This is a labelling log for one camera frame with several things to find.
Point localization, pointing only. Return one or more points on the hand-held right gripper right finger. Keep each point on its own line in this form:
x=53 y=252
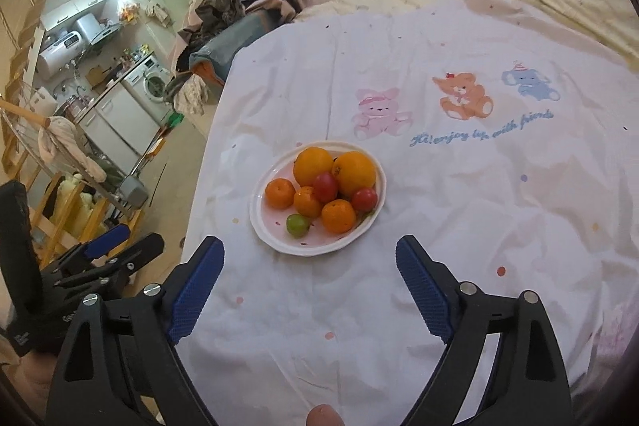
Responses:
x=424 y=286

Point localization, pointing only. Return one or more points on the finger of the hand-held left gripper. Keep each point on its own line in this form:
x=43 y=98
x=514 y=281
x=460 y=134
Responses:
x=142 y=251
x=107 y=241

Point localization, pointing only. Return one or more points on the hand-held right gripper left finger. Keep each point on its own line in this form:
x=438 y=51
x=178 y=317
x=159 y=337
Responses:
x=197 y=286

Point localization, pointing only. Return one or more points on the red plum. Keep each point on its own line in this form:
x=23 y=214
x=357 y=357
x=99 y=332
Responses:
x=325 y=186
x=364 y=199

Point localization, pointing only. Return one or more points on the pink oval plate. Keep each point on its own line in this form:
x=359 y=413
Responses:
x=319 y=236

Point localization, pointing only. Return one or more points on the green plum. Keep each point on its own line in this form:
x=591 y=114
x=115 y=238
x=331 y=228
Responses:
x=297 y=225

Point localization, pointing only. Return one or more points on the small mandarin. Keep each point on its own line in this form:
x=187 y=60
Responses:
x=279 y=193

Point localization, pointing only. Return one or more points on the large orange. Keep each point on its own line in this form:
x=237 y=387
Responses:
x=312 y=165
x=355 y=171

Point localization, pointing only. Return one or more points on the person's left forearm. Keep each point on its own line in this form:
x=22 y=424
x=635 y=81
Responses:
x=30 y=378

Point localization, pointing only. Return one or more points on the wooden drying rack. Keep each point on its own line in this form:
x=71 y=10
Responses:
x=55 y=206

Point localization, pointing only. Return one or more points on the white printed blanket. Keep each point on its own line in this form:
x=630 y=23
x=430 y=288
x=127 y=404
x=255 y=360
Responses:
x=449 y=231

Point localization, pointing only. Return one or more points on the beige hanging cloth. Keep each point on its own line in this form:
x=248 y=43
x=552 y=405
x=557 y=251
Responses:
x=67 y=144

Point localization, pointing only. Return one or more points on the white floor cabinet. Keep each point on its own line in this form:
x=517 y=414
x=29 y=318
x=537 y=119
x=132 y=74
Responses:
x=117 y=116

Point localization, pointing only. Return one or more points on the green plastic object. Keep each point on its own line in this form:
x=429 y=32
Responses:
x=174 y=119

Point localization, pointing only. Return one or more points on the white washing machine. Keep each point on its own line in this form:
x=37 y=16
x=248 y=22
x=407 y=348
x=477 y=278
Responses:
x=152 y=81

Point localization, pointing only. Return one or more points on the pink patterned cloth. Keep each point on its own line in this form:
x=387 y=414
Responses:
x=614 y=331

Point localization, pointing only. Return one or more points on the white water heater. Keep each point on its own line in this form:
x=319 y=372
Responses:
x=52 y=54

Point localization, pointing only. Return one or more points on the blue-grey folded bedding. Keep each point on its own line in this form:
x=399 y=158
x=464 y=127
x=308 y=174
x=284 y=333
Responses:
x=227 y=44

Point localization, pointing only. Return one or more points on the pile of clothes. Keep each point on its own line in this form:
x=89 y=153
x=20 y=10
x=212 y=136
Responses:
x=239 y=4

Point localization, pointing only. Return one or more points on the cream bedsheet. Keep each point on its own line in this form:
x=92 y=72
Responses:
x=574 y=2

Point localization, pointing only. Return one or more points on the white wall cabinet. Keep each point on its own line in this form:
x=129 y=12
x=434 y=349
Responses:
x=75 y=9

